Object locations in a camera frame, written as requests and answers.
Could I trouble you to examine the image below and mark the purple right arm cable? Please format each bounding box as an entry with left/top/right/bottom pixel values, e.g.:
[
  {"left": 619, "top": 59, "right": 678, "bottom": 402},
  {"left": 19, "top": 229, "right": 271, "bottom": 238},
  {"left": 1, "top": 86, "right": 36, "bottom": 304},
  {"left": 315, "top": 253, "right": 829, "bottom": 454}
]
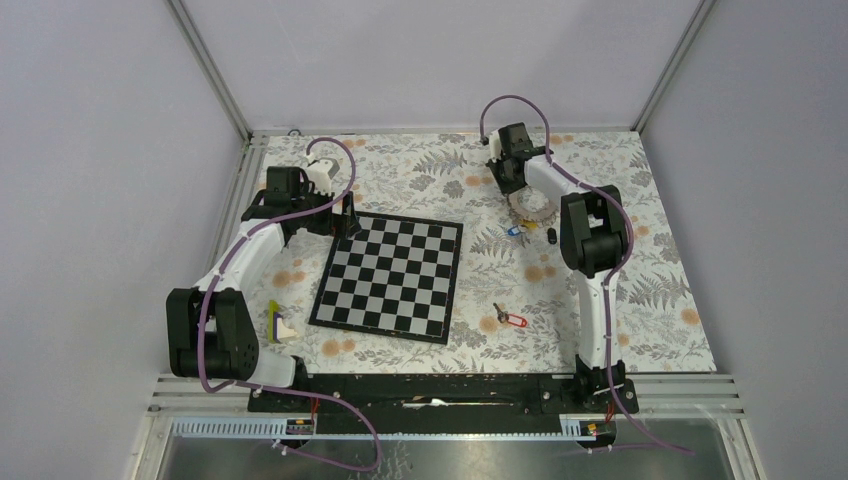
[{"left": 478, "top": 94, "right": 697, "bottom": 458}]

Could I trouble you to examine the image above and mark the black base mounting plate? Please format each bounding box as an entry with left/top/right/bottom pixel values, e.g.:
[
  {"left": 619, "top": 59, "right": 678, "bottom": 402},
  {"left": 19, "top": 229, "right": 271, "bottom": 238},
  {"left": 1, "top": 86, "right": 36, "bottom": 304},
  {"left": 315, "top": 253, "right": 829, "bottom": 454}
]
[{"left": 247, "top": 373, "right": 614, "bottom": 436}]

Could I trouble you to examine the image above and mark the black white chessboard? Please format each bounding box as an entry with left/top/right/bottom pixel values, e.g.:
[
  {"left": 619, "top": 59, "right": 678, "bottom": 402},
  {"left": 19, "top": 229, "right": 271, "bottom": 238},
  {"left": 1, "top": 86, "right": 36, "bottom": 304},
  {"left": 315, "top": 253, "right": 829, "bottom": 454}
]
[{"left": 308, "top": 212, "right": 464, "bottom": 345}]

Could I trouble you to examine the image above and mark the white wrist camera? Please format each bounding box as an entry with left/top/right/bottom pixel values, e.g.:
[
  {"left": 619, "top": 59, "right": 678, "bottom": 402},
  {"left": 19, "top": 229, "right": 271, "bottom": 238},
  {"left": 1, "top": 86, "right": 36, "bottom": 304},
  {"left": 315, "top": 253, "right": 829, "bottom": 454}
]
[
  {"left": 304, "top": 153, "right": 340, "bottom": 195},
  {"left": 481, "top": 131, "right": 503, "bottom": 162}
]

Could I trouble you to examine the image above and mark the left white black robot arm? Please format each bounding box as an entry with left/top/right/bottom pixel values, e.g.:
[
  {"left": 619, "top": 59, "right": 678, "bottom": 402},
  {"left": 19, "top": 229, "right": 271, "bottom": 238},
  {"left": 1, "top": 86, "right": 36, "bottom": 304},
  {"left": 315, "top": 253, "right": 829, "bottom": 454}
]
[{"left": 165, "top": 158, "right": 361, "bottom": 411}]

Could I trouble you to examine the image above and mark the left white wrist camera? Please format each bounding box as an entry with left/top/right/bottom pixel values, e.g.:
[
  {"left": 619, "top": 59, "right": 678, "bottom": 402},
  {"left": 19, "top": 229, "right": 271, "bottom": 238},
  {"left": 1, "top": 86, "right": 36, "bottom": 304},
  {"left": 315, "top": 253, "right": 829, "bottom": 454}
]
[{"left": 304, "top": 153, "right": 340, "bottom": 195}]

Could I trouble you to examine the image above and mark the key organiser with rings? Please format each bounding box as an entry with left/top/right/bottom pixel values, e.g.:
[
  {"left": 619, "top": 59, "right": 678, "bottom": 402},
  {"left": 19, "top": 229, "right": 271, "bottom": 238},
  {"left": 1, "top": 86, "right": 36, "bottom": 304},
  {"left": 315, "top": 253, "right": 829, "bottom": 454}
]
[{"left": 506, "top": 189, "right": 558, "bottom": 237}]

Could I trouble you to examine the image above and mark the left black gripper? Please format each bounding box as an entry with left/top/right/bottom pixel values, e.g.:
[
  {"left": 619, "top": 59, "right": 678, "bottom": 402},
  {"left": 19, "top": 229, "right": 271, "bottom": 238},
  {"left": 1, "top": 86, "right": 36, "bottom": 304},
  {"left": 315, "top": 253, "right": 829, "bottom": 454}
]
[{"left": 292, "top": 182, "right": 360, "bottom": 239}]

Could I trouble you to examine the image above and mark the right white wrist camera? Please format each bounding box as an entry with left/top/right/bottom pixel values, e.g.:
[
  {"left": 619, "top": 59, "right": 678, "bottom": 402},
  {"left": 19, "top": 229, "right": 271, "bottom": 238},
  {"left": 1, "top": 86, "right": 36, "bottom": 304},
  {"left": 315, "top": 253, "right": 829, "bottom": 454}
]
[{"left": 481, "top": 131, "right": 503, "bottom": 162}]

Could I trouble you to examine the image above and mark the key with red tag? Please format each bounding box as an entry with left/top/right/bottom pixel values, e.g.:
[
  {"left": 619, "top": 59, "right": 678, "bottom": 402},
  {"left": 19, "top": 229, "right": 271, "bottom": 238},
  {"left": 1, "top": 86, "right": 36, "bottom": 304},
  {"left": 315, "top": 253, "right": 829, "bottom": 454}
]
[{"left": 493, "top": 303, "right": 528, "bottom": 328}]

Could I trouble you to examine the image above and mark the small white yellow block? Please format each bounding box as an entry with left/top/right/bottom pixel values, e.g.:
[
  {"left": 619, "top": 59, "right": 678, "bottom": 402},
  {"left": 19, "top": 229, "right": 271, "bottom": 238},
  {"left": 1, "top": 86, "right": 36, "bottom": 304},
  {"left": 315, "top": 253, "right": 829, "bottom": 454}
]
[{"left": 267, "top": 300, "right": 299, "bottom": 344}]

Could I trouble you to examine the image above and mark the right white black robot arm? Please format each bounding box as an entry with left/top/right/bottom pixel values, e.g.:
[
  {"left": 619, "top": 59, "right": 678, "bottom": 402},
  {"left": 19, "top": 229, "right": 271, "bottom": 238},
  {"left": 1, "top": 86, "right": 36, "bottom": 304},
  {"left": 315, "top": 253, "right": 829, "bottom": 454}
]
[{"left": 481, "top": 123, "right": 639, "bottom": 414}]

